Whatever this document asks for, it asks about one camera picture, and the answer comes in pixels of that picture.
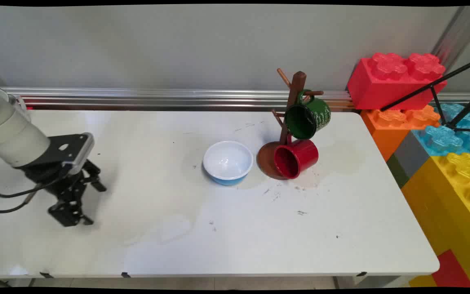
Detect orange building block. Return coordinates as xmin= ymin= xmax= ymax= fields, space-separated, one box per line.
xmin=360 ymin=105 xmax=441 ymax=162

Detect black tripod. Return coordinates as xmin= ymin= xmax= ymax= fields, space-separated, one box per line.
xmin=381 ymin=55 xmax=470 ymax=133

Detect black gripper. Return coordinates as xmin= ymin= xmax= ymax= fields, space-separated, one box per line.
xmin=24 ymin=160 xmax=107 ymax=227

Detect green enamel mug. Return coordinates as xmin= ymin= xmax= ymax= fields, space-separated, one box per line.
xmin=284 ymin=89 xmax=331 ymax=140

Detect aluminium rail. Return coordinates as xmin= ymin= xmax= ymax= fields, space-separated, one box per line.
xmin=0 ymin=87 xmax=470 ymax=111

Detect black cable with grey plug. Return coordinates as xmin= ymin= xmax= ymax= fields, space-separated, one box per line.
xmin=0 ymin=192 xmax=38 ymax=214

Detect aluminium post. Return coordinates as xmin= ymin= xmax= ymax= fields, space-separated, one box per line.
xmin=431 ymin=6 xmax=470 ymax=70

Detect grey building block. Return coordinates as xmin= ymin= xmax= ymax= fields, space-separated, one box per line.
xmin=393 ymin=131 xmax=433 ymax=180

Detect small yellow building block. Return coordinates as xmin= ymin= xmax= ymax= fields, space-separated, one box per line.
xmin=408 ymin=274 xmax=437 ymax=287

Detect light blue building block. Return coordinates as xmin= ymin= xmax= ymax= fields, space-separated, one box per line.
xmin=412 ymin=102 xmax=470 ymax=156

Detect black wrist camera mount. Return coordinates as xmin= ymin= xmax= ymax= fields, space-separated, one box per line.
xmin=35 ymin=133 xmax=95 ymax=177

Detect red building block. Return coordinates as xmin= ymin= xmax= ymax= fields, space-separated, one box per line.
xmin=432 ymin=249 xmax=470 ymax=287

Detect brown wooden mug tree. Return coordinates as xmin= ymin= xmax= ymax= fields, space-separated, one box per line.
xmin=257 ymin=68 xmax=324 ymax=180

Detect big red two-stud block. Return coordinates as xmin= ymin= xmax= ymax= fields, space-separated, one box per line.
xmin=346 ymin=52 xmax=448 ymax=111

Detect black camera cable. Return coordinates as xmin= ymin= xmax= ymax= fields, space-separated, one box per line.
xmin=0 ymin=174 xmax=62 ymax=199

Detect dark green building block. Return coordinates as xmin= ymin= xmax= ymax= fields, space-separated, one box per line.
xmin=386 ymin=153 xmax=411 ymax=189

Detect red enamel mug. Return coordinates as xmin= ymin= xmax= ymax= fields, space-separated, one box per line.
xmin=274 ymin=139 xmax=319 ymax=180

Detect white bowl with blue outside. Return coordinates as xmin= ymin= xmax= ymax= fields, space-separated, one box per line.
xmin=202 ymin=140 xmax=254 ymax=186

